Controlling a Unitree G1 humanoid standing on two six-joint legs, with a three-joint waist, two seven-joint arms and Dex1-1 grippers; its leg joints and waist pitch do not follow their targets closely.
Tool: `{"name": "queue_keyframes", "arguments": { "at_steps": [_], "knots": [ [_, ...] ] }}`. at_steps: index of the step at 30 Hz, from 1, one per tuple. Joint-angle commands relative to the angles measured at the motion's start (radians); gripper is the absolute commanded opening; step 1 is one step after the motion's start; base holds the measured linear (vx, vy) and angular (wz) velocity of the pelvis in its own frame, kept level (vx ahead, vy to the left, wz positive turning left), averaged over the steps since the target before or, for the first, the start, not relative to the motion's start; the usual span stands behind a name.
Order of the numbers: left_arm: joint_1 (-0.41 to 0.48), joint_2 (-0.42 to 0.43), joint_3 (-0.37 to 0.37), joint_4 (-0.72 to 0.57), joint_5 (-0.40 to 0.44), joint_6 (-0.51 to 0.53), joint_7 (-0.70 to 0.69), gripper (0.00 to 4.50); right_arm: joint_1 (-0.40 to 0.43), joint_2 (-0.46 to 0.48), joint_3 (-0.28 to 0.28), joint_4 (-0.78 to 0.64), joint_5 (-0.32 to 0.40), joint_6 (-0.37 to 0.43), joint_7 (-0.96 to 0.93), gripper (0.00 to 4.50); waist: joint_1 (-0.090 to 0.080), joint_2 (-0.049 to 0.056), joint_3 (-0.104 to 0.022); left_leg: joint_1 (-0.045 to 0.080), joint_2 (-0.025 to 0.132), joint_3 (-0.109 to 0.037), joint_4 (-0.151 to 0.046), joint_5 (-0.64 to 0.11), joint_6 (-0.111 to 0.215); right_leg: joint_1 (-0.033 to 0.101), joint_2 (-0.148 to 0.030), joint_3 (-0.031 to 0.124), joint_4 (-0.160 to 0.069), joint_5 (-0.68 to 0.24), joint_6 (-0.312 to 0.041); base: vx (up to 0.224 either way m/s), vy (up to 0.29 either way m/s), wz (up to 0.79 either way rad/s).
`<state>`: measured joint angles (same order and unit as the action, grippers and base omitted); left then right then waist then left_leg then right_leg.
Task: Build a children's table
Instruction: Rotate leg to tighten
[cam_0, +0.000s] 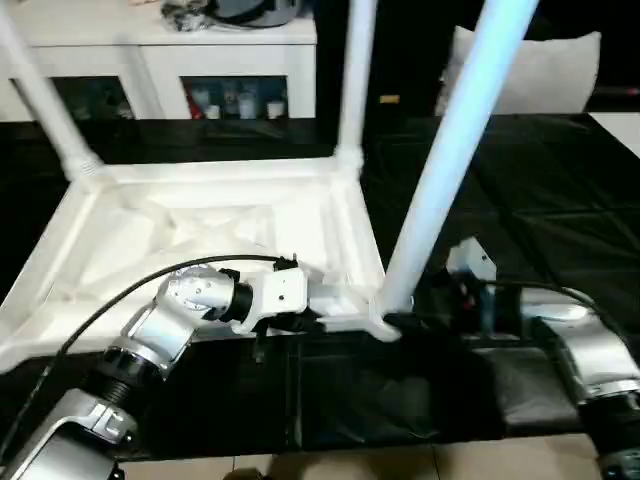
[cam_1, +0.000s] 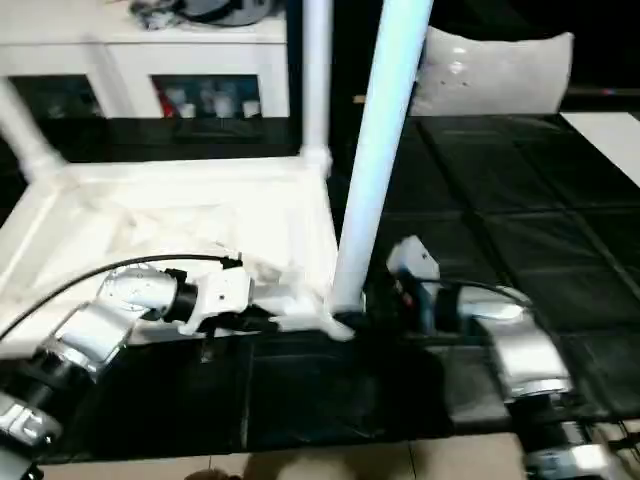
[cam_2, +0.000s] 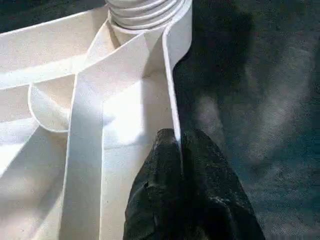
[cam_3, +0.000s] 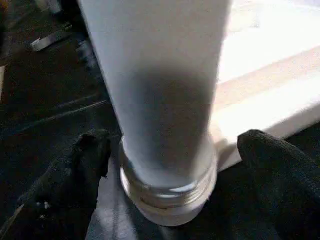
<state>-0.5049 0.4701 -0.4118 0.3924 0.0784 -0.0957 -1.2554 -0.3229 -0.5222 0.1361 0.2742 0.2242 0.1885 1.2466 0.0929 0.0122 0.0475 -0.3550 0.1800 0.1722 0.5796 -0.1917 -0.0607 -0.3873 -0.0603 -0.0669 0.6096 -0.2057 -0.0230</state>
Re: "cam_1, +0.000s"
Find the white cabinet with glass doors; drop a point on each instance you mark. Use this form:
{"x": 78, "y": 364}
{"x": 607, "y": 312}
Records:
{"x": 125, "y": 55}

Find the grey pillow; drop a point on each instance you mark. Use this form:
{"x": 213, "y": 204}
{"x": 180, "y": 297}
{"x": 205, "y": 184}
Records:
{"x": 500, "y": 70}

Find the black padded mat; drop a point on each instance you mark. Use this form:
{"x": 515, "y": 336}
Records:
{"x": 525, "y": 200}

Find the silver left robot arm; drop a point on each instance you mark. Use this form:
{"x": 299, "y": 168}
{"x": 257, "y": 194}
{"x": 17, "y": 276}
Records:
{"x": 100, "y": 320}

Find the white plastic table top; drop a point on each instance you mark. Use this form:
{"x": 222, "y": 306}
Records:
{"x": 175, "y": 200}

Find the white plastic table leg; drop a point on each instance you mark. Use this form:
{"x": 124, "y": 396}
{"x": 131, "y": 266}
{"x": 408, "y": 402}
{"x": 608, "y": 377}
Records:
{"x": 317, "y": 75}
{"x": 25, "y": 135}
{"x": 385, "y": 125}

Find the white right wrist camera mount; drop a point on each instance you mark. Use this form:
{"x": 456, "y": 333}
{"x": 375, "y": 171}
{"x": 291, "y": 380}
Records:
{"x": 415, "y": 260}

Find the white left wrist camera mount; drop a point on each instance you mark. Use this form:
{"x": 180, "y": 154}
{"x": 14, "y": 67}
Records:
{"x": 225, "y": 295}

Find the white flat board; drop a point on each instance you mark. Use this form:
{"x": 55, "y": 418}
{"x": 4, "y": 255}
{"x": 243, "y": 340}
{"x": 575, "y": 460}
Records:
{"x": 605, "y": 145}

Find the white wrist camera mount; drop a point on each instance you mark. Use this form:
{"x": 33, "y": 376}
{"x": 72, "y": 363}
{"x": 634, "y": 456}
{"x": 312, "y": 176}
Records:
{"x": 225, "y": 295}
{"x": 415, "y": 260}

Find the dark round object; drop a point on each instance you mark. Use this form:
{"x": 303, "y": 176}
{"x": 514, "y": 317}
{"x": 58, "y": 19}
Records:
{"x": 225, "y": 10}

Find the small red item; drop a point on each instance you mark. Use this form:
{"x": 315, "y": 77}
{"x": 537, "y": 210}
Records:
{"x": 165, "y": 100}

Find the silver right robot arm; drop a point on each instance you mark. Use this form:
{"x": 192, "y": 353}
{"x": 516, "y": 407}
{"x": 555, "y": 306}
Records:
{"x": 520, "y": 340}

